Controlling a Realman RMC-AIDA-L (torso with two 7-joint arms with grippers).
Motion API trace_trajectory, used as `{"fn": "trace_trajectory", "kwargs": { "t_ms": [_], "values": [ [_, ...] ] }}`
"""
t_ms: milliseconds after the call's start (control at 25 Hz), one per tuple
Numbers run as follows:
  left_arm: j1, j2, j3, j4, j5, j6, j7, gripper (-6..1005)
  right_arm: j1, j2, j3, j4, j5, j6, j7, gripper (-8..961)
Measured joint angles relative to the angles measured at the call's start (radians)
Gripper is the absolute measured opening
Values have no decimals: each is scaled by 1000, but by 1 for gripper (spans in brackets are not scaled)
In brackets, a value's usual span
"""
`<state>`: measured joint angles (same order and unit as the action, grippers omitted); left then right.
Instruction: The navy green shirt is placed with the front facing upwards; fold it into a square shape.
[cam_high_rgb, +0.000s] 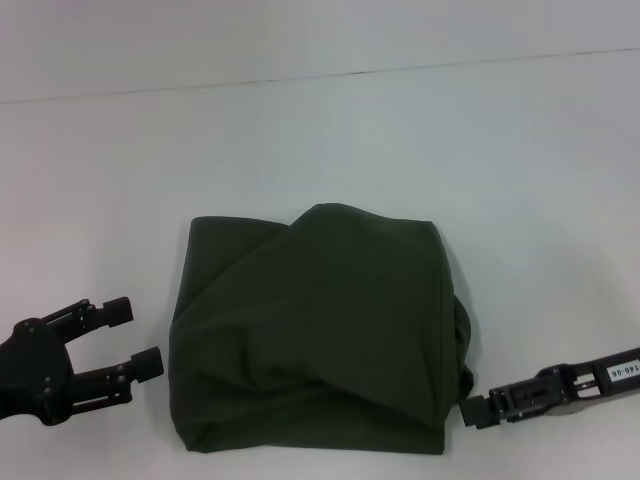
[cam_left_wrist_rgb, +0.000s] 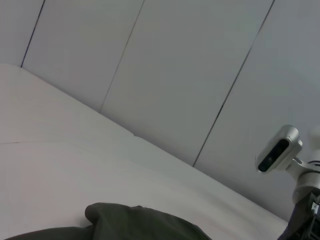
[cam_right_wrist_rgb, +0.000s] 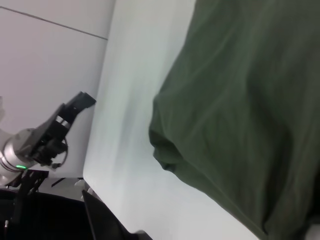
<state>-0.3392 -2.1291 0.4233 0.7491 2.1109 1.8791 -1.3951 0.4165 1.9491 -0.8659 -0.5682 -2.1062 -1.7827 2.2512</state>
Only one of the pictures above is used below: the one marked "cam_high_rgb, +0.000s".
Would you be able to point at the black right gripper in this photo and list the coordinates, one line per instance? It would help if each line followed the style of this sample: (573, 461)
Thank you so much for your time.
(610, 375)

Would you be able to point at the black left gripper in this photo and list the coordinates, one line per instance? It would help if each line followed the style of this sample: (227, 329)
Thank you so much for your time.
(35, 370)

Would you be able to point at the dark green FREE! T-shirt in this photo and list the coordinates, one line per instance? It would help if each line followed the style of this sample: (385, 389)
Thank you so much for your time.
(310, 325)

